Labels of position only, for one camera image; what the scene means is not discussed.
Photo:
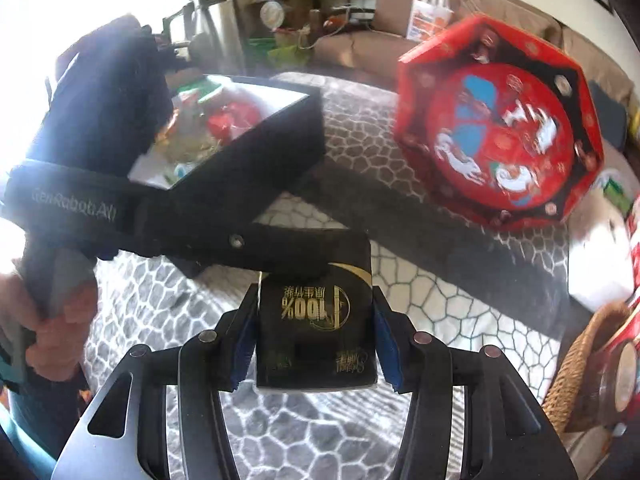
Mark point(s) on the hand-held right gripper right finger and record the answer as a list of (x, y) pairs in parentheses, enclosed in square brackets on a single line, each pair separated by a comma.
[(392, 350)]

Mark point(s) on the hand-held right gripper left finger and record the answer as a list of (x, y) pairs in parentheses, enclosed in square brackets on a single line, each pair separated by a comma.
[(240, 345)]

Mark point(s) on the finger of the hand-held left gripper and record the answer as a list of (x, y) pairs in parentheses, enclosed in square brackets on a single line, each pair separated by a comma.
[(260, 247)]

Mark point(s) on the black tissue packet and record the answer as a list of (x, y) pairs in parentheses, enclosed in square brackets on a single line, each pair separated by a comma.
[(310, 340)]

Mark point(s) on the black storage box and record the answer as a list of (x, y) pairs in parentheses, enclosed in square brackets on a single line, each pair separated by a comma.
[(260, 160)]

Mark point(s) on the gold snack packet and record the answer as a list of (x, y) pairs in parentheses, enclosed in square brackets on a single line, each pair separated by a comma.
[(187, 145)]

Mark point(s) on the person's left hand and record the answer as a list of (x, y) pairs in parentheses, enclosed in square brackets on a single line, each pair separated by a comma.
[(60, 345)]

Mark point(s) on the grey white plush blanket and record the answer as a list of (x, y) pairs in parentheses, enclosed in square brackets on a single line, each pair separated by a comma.
[(310, 435)]

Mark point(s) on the green red snack packet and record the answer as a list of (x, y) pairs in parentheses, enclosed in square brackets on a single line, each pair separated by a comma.
[(200, 95)]

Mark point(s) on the wicker basket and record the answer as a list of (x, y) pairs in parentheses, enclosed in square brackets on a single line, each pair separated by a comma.
[(570, 375)]

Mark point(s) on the black metal stand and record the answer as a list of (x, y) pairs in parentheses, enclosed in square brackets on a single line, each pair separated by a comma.
[(195, 20)]

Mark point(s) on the person's teal clothing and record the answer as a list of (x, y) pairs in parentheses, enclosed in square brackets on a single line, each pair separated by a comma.
[(30, 425)]

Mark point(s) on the white cardboard box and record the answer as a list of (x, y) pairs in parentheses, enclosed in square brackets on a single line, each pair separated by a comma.
[(600, 260)]

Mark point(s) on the grey lid plastic jar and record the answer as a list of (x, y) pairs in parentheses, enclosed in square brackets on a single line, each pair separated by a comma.
[(622, 380)]

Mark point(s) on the beige sofa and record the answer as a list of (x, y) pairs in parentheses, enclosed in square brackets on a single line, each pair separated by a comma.
[(390, 45)]

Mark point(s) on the red octagonal gift box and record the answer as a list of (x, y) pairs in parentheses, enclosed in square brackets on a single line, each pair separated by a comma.
[(500, 125)]

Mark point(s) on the white plastic shopping bag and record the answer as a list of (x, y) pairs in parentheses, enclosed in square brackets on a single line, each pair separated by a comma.
[(430, 15)]

